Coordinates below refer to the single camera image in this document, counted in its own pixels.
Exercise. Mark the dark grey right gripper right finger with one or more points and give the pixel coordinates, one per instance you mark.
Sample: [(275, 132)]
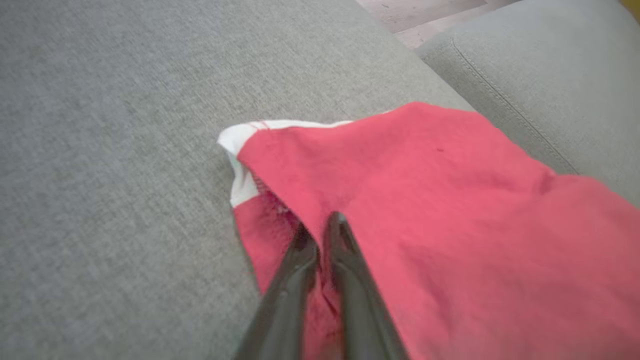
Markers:
[(357, 300)]

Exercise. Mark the large grey sofa seat cushion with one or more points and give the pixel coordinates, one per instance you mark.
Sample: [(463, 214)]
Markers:
[(100, 150)]

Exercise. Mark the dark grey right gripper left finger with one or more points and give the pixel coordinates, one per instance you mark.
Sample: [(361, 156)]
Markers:
[(285, 310)]

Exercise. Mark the wide yellow sofa backrest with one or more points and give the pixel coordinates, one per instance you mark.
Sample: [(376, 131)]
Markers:
[(634, 5)]

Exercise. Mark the red jersey with black number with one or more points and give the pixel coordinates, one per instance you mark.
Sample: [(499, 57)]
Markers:
[(450, 225)]

